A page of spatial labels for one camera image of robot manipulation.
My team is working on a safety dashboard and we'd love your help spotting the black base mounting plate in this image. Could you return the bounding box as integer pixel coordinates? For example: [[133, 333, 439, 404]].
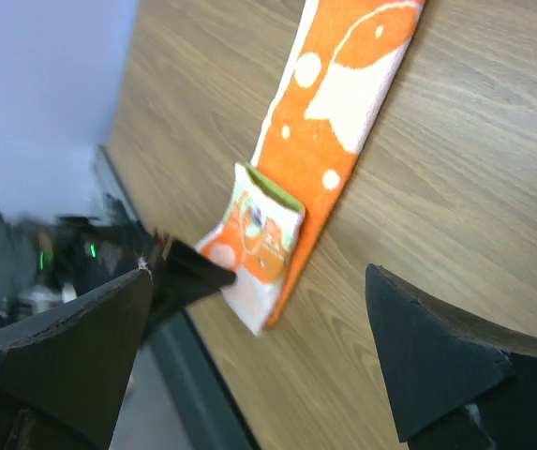
[[80, 145, 259, 449]]

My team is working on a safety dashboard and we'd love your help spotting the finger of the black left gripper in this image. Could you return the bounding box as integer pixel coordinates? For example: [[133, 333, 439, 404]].
[[142, 234, 236, 341]]

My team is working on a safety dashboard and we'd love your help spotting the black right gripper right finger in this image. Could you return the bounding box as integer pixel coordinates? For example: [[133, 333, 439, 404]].
[[365, 264, 537, 449]]

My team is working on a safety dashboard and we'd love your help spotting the orange white fox towel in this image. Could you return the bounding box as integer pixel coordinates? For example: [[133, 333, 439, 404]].
[[197, 1, 424, 335]]

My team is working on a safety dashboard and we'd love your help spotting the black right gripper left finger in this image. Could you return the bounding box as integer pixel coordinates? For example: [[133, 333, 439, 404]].
[[0, 270, 152, 449]]

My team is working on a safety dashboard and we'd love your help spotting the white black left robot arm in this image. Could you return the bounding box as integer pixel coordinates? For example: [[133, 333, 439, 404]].
[[0, 212, 236, 340]]

